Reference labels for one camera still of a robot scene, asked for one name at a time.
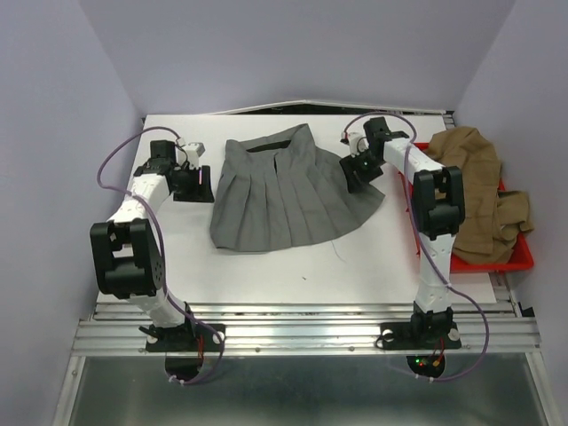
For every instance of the grey pleated skirt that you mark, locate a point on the grey pleated skirt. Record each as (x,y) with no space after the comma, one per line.
(283,191)

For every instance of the aluminium rail frame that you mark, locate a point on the aluminium rail frame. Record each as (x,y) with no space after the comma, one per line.
(315,364)

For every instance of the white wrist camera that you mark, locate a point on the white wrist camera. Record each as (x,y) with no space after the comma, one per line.
(357,142)
(189,154)

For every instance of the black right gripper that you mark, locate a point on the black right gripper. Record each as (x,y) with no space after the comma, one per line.
(349,164)

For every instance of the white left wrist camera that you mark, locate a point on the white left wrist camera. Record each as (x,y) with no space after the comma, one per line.
(189,154)

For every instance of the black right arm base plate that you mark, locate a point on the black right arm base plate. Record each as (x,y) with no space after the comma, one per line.
(400,336)

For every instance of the red plastic tray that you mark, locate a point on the red plastic tray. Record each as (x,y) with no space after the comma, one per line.
(521,258)

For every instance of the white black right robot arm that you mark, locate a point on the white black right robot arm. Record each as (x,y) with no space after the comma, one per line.
(434,198)

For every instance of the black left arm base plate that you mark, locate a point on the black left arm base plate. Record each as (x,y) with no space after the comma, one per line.
(183,338)

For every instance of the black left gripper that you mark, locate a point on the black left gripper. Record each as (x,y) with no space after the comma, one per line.
(201,193)

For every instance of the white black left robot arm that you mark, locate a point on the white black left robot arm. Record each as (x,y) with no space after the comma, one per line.
(127,248)

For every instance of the tan brown skirt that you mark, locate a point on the tan brown skirt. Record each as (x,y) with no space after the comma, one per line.
(493,218)

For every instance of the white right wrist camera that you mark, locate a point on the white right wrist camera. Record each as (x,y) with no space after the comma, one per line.
(357,142)

